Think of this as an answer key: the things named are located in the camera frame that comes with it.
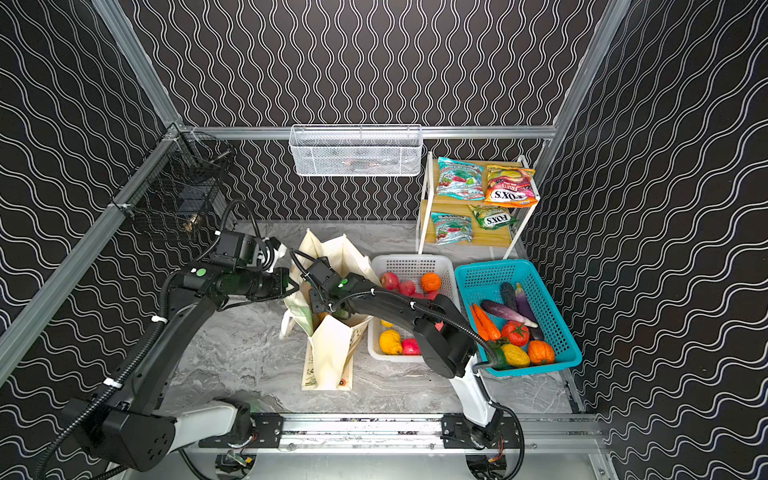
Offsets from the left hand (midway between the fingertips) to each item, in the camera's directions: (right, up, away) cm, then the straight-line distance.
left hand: (304, 286), depth 73 cm
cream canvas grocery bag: (+8, -12, -8) cm, 17 cm away
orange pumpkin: (+62, -19, +8) cm, 66 cm away
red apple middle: (+27, -3, +22) cm, 35 cm away
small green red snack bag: (+41, +16, +19) cm, 47 cm away
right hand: (+1, -6, +15) cm, 17 cm away
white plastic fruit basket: (+29, +3, +27) cm, 40 cm away
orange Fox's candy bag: (+53, +26, +6) cm, 60 cm away
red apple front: (+27, -17, +8) cm, 33 cm away
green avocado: (+50, -19, +8) cm, 55 cm away
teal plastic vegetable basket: (+53, -2, +26) cm, 59 cm away
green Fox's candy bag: (+54, +20, +24) cm, 62 cm away
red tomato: (+57, -14, +11) cm, 60 cm away
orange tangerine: (+35, -1, +24) cm, 42 cm away
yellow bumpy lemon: (+22, -17, +10) cm, 29 cm away
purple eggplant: (+63, -8, +19) cm, 66 cm away
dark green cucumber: (+59, -5, +22) cm, 63 cm away
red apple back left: (+21, -1, +22) cm, 31 cm away
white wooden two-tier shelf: (+47, +23, +17) cm, 55 cm away
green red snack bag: (+40, +28, +8) cm, 50 cm away
